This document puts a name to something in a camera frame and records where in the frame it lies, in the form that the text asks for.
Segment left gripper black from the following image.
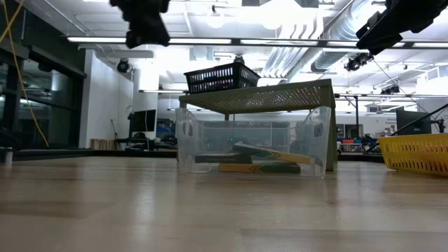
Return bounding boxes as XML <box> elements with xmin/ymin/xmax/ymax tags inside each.
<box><xmin>125</xmin><ymin>10</ymin><xmax>172</xmax><ymax>49</ymax></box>

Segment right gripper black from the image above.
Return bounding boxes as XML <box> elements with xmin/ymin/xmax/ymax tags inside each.
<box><xmin>356</xmin><ymin>10</ymin><xmax>407</xmax><ymax>56</ymax></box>

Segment black plastic basket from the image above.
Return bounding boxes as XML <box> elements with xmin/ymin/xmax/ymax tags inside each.
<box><xmin>183</xmin><ymin>62</ymin><xmax>262</xmax><ymax>95</ymax></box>

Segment clear plastic bin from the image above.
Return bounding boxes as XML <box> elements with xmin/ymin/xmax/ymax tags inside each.
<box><xmin>174</xmin><ymin>106</ymin><xmax>333</xmax><ymax>179</ymax></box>

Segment yellow plastic basket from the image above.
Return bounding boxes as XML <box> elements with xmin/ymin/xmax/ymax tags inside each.
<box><xmin>377</xmin><ymin>133</ymin><xmax>448</xmax><ymax>177</ymax></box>

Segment yellow green crayon box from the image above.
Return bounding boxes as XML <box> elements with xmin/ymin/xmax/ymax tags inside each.
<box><xmin>232</xmin><ymin>141</ymin><xmax>313</xmax><ymax>166</ymax></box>
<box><xmin>218</xmin><ymin>162</ymin><xmax>302</xmax><ymax>175</ymax></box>
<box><xmin>194</xmin><ymin>153</ymin><xmax>253</xmax><ymax>165</ymax></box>

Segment black ceiling spotlight cluster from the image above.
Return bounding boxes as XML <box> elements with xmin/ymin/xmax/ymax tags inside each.
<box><xmin>344</xmin><ymin>51</ymin><xmax>375</xmax><ymax>73</ymax></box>

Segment long ceiling light strip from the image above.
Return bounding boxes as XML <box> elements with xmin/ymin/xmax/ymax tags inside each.
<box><xmin>66</xmin><ymin>36</ymin><xmax>448</xmax><ymax>49</ymax></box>

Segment black computer monitor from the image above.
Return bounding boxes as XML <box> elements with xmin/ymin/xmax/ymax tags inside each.
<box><xmin>129</xmin><ymin>109</ymin><xmax>158</xmax><ymax>133</ymax></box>
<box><xmin>395</xmin><ymin>110</ymin><xmax>432</xmax><ymax>137</ymax></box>

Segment green perforated metal shelf riser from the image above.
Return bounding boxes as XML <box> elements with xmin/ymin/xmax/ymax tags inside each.
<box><xmin>178</xmin><ymin>78</ymin><xmax>339</xmax><ymax>172</ymax></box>

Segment small grey cylinder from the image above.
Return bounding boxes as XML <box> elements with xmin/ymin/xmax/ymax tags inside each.
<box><xmin>0</xmin><ymin>146</ymin><xmax>14</xmax><ymax>167</ymax></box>

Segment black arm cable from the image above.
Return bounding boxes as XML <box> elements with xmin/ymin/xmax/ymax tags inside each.
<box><xmin>363</xmin><ymin>103</ymin><xmax>448</xmax><ymax>155</ymax></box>

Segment yellow extension cable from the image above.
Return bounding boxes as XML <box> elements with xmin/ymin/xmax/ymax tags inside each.
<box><xmin>0</xmin><ymin>0</ymin><xmax>50</xmax><ymax>148</ymax></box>

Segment black aluminium table frame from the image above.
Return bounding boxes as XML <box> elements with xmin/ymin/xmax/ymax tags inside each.
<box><xmin>0</xmin><ymin>148</ymin><xmax>386</xmax><ymax>163</ymax></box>

